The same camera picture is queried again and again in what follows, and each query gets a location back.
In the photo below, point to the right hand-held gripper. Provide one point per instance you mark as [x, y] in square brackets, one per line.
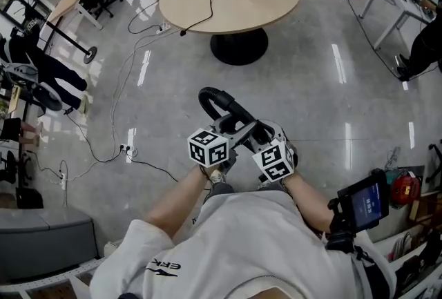
[274, 161]

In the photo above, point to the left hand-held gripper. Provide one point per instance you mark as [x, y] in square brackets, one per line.
[207, 149]

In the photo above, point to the person's left forearm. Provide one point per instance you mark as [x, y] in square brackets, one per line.
[176, 201]

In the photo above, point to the person's right forearm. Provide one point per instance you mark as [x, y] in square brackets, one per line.
[310, 201]

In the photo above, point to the red and teal vacuum cleaner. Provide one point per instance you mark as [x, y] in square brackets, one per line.
[405, 187]

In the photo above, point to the person's white shoe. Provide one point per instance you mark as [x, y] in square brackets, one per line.
[217, 176]

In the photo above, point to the person's grey shorts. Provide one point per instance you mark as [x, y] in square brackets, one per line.
[221, 190]

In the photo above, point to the white power strip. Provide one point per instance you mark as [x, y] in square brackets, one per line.
[163, 29]
[127, 149]
[63, 182]

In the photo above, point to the round wooden table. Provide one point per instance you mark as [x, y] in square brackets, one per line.
[248, 7]

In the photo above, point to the black pole stand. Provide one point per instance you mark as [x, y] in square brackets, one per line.
[90, 55]

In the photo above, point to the grey devices on desk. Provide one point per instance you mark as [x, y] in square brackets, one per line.
[423, 4]

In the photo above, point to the grey sofa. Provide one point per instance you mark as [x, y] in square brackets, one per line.
[45, 235]

